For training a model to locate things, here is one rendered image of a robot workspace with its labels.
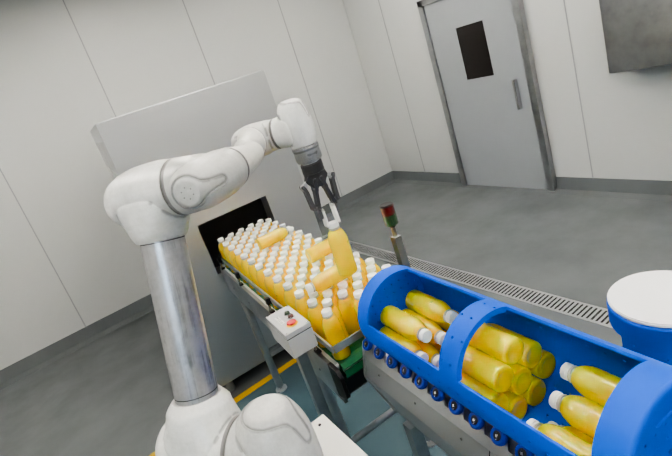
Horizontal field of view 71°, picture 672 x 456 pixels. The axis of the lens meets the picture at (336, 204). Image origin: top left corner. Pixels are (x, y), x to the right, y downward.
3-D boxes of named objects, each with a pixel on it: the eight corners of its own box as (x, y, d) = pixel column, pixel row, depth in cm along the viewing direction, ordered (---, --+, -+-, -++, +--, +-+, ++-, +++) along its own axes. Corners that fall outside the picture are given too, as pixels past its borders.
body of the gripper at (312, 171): (303, 166, 152) (313, 192, 155) (325, 156, 155) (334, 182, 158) (294, 165, 158) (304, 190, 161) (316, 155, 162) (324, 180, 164)
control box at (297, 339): (294, 359, 165) (285, 335, 162) (274, 339, 183) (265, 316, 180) (318, 344, 169) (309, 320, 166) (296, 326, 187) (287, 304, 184)
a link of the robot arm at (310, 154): (322, 140, 153) (328, 157, 154) (310, 140, 161) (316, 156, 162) (298, 150, 149) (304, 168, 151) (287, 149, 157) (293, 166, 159)
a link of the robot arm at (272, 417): (317, 518, 97) (284, 435, 91) (242, 513, 103) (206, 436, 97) (337, 453, 112) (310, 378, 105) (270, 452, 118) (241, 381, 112)
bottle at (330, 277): (356, 271, 187) (316, 293, 180) (352, 276, 193) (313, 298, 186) (346, 256, 190) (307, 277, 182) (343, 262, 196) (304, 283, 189)
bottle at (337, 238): (337, 278, 167) (321, 231, 162) (342, 269, 173) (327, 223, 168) (355, 276, 165) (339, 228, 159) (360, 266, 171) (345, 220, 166)
